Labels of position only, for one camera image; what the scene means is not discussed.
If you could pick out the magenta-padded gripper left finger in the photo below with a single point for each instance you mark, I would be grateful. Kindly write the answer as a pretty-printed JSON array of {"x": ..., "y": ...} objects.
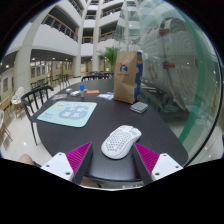
[{"x": 61, "y": 165}]

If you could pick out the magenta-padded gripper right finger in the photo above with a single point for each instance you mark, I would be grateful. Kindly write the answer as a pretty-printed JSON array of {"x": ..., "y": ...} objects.
[{"x": 160, "y": 166}]

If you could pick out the white perforated computer mouse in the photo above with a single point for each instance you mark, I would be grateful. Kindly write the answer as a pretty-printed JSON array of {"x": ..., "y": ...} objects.
[{"x": 120, "y": 141}]

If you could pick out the light teal printed mouse pad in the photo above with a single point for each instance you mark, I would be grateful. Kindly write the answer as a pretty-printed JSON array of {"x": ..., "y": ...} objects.
[{"x": 68, "y": 113}]

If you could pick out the black spindle-back chair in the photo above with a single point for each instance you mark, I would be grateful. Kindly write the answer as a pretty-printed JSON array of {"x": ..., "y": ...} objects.
[{"x": 32, "y": 116}]

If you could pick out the small grey flat device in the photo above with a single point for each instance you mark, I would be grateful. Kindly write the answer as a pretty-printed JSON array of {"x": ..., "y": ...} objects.
[{"x": 139, "y": 107}]

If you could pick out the white rectangular box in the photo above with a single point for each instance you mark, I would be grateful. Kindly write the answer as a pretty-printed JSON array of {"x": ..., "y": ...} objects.
[{"x": 75, "y": 93}]

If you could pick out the small white box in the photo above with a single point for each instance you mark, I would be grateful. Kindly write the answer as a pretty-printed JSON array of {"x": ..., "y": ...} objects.
[{"x": 68, "y": 90}]

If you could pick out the small blue-capped bottle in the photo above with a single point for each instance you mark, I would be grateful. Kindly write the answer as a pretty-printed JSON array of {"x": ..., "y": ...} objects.
[{"x": 82, "y": 89}]

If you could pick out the orange flat packet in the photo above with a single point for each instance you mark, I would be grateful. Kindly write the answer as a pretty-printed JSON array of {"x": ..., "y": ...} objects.
[{"x": 92, "y": 91}]

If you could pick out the white perforated chair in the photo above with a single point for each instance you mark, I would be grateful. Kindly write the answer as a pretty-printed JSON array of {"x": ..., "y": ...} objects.
[{"x": 17, "y": 96}]

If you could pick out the white and blue packet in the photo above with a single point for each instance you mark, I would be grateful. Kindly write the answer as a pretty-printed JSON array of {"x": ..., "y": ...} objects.
[{"x": 106, "y": 96}]

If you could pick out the group of dark chairs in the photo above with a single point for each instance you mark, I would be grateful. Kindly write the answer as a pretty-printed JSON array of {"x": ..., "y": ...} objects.
[{"x": 50, "y": 81}]

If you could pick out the black chair with curved back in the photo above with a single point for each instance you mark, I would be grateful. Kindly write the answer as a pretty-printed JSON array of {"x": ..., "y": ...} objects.
[{"x": 91, "y": 77}]

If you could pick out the brown paper bag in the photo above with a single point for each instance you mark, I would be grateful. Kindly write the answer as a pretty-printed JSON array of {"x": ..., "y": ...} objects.
[{"x": 126, "y": 78}]

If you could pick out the green potted palm plant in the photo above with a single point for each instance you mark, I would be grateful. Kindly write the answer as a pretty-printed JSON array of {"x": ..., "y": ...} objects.
[{"x": 111, "y": 56}]

